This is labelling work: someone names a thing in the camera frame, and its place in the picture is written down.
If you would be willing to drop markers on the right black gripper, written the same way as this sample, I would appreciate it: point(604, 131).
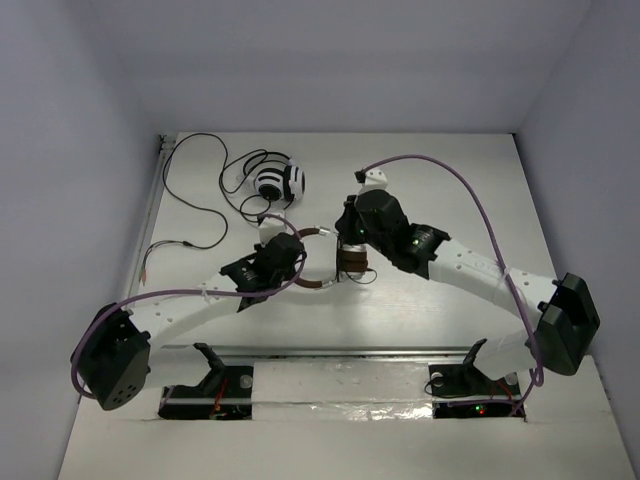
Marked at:
point(345, 224)

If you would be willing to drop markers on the brown silver headphones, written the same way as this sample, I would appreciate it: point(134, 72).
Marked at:
point(351, 262)

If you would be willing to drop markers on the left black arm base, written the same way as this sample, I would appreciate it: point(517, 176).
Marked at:
point(223, 394)

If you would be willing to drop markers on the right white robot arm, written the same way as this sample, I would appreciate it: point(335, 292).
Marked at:
point(558, 315)

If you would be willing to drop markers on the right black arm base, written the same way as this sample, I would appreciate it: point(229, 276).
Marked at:
point(461, 391)

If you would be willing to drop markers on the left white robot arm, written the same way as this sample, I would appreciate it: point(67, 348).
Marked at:
point(111, 362)

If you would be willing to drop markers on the white black headphones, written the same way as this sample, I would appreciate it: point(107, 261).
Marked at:
point(274, 176)

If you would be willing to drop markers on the silver foil strip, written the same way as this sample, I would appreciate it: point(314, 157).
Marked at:
point(356, 391)

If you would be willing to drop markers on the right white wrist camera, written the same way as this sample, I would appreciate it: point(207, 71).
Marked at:
point(372, 179)

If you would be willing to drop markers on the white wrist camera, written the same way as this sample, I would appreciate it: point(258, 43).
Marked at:
point(372, 179)
point(270, 225)

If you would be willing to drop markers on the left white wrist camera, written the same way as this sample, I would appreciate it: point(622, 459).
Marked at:
point(270, 225)

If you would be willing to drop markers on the aluminium rail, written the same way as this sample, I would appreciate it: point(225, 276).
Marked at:
point(281, 352)

